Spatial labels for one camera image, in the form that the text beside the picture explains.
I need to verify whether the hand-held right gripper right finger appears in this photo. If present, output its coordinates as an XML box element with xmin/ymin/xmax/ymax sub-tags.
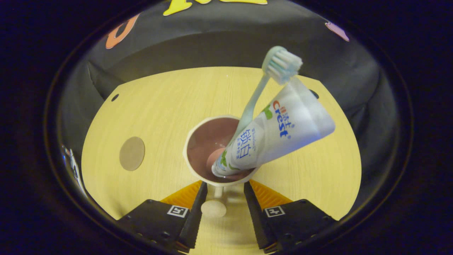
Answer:
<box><xmin>243</xmin><ymin>181</ymin><xmax>337</xmax><ymax>253</ymax></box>

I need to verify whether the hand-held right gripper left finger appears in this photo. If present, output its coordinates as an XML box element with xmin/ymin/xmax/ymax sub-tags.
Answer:
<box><xmin>117</xmin><ymin>181</ymin><xmax>208</xmax><ymax>253</ymax></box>

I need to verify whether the beige cup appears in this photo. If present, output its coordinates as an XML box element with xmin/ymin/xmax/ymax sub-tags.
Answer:
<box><xmin>183</xmin><ymin>115</ymin><xmax>260</xmax><ymax>218</ymax></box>

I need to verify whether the white toothpaste tube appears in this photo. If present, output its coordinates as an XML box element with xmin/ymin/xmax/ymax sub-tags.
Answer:
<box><xmin>211</xmin><ymin>76</ymin><xmax>336</xmax><ymax>177</ymax></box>

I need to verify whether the pale green toothbrush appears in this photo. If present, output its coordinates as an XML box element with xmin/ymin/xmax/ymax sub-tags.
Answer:
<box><xmin>226</xmin><ymin>46</ymin><xmax>303</xmax><ymax>149</ymax></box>

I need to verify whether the black backdrop cloth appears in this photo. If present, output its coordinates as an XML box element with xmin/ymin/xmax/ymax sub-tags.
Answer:
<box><xmin>57</xmin><ymin>0</ymin><xmax>400</xmax><ymax>213</ymax></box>

